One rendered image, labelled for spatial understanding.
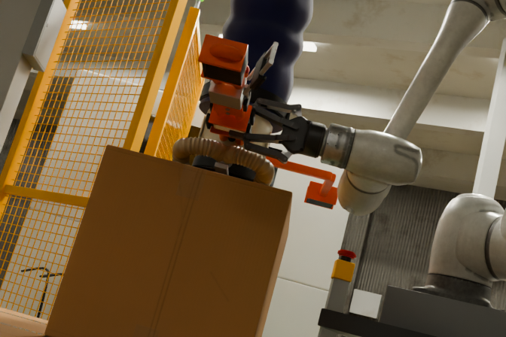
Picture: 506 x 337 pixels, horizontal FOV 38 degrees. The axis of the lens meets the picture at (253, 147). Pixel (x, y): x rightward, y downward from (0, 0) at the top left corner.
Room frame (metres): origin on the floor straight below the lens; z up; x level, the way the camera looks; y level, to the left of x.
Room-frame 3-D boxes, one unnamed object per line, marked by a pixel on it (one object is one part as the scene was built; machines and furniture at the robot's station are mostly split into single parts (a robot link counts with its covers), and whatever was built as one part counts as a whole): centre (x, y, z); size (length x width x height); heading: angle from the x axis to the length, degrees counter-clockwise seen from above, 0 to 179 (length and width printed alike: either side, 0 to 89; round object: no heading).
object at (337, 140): (1.53, -0.17, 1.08); 0.09 x 0.06 x 0.09; 177
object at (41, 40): (2.95, 0.97, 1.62); 0.20 x 0.05 x 0.30; 179
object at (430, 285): (1.84, -0.59, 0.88); 0.22 x 0.18 x 0.06; 151
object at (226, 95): (1.34, 0.07, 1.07); 0.07 x 0.07 x 0.04; 87
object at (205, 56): (1.21, 0.09, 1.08); 0.08 x 0.07 x 0.05; 177
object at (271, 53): (1.26, 0.02, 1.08); 0.31 x 0.03 x 0.05; 9
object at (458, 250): (1.81, -0.58, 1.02); 0.18 x 0.16 x 0.22; 38
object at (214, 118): (1.56, 0.06, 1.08); 0.10 x 0.08 x 0.06; 87
